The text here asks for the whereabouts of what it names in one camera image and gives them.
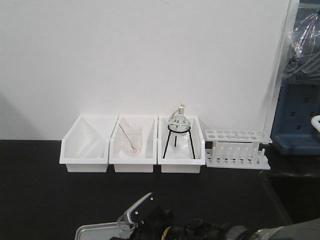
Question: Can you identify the blue equipment with plastic cover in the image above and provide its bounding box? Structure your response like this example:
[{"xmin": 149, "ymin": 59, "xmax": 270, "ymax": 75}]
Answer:
[{"xmin": 270, "ymin": 0, "xmax": 320, "ymax": 156}]

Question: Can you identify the silver metal tray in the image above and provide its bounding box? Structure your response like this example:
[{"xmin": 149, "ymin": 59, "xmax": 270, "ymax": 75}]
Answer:
[{"xmin": 74, "ymin": 222, "xmax": 124, "ymax": 240}]

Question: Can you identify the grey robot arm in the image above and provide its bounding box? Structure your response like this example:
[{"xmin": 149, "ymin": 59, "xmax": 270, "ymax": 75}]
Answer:
[{"xmin": 122, "ymin": 192, "xmax": 320, "ymax": 240}]

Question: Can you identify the right white storage bin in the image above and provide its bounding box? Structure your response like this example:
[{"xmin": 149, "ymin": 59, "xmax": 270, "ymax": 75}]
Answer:
[{"xmin": 157, "ymin": 116, "xmax": 206, "ymax": 174}]

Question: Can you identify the clear glass beaker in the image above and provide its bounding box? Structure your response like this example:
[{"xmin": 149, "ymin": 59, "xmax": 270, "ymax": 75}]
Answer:
[{"xmin": 116, "ymin": 216, "xmax": 137, "ymax": 231}]

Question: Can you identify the white test tube rack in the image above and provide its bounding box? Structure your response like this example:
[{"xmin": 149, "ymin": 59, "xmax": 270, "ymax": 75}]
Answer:
[{"xmin": 205, "ymin": 129, "xmax": 272, "ymax": 170}]

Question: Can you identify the white storage bin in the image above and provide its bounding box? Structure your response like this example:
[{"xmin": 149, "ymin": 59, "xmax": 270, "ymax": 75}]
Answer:
[
  {"xmin": 157, "ymin": 116, "xmax": 206, "ymax": 174},
  {"xmin": 109, "ymin": 116, "xmax": 158, "ymax": 173},
  {"xmin": 59, "ymin": 115, "xmax": 119, "ymax": 173}
]

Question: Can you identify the red glass stirring rod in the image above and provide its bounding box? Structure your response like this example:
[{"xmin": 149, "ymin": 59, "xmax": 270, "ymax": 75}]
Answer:
[{"xmin": 118, "ymin": 123, "xmax": 137, "ymax": 151}]

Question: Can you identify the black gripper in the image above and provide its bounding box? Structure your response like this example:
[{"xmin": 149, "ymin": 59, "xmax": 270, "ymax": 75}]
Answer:
[{"xmin": 123, "ymin": 192, "xmax": 175, "ymax": 240}]

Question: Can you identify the left white storage bin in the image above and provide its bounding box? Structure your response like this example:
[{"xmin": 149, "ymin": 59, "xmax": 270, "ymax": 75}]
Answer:
[{"xmin": 59, "ymin": 115, "xmax": 119, "ymax": 173}]

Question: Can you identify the glass alcohol lamp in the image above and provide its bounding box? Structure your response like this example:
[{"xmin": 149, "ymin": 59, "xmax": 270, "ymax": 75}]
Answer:
[{"xmin": 168, "ymin": 104, "xmax": 191, "ymax": 137}]

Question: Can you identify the glass beaker in bin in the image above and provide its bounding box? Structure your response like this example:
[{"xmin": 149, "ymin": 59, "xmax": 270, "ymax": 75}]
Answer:
[{"xmin": 121, "ymin": 124, "xmax": 143, "ymax": 157}]

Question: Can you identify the middle white storage bin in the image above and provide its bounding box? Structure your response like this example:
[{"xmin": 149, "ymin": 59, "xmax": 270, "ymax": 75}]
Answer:
[{"xmin": 109, "ymin": 116, "xmax": 158, "ymax": 173}]

